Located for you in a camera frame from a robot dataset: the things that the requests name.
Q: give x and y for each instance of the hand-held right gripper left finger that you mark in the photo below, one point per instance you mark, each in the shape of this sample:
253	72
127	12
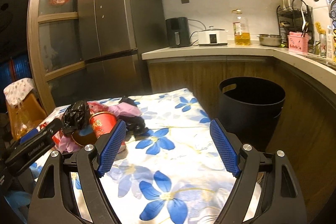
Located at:
111	146

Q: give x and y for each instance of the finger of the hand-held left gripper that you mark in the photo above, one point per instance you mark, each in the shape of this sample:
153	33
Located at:
30	136

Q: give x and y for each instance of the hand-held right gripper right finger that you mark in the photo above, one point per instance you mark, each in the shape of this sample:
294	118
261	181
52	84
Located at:
224	146

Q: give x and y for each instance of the red can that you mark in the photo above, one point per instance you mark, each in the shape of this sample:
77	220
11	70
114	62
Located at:
103	125

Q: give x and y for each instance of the pink plastic bag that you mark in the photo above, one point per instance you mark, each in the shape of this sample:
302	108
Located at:
123	109

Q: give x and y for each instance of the black trash bin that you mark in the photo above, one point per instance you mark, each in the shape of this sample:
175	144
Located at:
249	113

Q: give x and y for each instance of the small black plastic bag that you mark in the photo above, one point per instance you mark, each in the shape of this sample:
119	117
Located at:
74	116

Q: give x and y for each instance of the chair with yellow bag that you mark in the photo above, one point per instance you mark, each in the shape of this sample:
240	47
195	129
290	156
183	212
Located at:
26	113

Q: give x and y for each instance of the long black plastic bag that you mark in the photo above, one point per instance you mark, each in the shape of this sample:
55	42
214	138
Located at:
136	125

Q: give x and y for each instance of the red and white wrapper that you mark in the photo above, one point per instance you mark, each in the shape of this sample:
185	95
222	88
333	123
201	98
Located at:
95	106

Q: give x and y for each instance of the dotted white cloth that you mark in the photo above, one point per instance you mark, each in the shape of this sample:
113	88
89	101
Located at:
18	90

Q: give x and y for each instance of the blue cloth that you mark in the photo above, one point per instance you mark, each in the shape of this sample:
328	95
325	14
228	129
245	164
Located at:
18	197

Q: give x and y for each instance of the blue ribbed object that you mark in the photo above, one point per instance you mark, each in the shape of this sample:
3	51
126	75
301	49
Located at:
19	69

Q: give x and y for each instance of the wooden kitchen counter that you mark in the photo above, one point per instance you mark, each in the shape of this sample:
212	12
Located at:
197	74

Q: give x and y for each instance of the wooden glass door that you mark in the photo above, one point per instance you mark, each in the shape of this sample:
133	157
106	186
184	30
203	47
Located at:
34	56

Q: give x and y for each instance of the white electric cooker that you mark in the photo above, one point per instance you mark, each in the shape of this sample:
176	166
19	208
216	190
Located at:
212	37

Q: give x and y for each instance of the cooking oil bottle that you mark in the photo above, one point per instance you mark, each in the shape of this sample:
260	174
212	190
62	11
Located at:
241	32

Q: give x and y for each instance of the steel bowl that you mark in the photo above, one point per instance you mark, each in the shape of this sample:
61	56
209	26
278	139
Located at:
269	40

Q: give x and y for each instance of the black air fryer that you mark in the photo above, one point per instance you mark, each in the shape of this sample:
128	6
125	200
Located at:
178	32

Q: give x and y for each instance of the pink utensil basket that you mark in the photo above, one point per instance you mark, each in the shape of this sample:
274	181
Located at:
298	44

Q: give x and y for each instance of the grey refrigerator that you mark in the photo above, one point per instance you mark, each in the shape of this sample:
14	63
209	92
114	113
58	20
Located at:
118	16

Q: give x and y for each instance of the black dish rack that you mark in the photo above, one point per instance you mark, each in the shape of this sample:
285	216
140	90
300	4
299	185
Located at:
281	16

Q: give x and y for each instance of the yellow flowers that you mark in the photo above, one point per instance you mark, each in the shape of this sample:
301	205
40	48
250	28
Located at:
318	27

